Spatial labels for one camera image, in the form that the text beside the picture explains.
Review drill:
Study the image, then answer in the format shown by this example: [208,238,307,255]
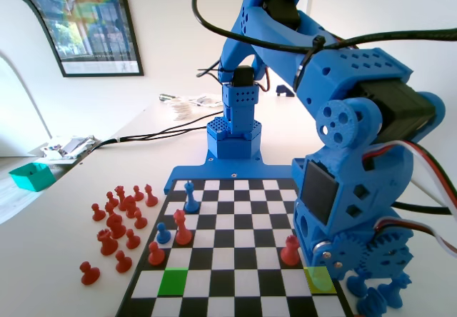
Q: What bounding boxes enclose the black and white chessboard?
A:
[114,178,356,317]

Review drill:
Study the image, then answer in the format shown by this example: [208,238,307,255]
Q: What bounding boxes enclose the blue king chess piece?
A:
[184,180,201,213]

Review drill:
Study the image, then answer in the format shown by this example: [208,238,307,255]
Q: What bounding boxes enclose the small blue pawn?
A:
[156,221,172,245]

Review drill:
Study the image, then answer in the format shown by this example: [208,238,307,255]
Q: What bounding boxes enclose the red bishop chess piece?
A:
[144,183,160,208]

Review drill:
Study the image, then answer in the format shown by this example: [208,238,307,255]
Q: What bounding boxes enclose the red queen chess piece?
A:
[114,184,129,211]

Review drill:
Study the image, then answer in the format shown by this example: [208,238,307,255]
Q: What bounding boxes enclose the blue printed part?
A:
[275,84,296,99]

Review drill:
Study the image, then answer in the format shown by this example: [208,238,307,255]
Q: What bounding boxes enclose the black zip tie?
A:
[197,66,224,79]
[295,35,328,84]

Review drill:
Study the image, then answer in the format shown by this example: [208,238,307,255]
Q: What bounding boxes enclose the white printed leaflet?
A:
[185,94,224,108]

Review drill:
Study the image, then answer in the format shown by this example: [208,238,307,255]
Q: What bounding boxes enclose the pile of paper packets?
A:
[37,134,103,165]

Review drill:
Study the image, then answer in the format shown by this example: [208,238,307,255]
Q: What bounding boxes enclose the black framed map poster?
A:
[0,0,145,79]

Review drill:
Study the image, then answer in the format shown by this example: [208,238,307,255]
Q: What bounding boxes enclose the teal plastic box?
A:
[9,162,56,193]

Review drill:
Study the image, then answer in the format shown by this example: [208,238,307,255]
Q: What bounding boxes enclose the red white black servo wire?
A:
[362,141,457,257]

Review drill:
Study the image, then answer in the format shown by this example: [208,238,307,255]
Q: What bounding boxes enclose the blue base plate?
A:
[163,151,298,196]

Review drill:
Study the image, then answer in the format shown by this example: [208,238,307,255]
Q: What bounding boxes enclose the black table cable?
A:
[93,126,211,150]
[93,111,223,150]

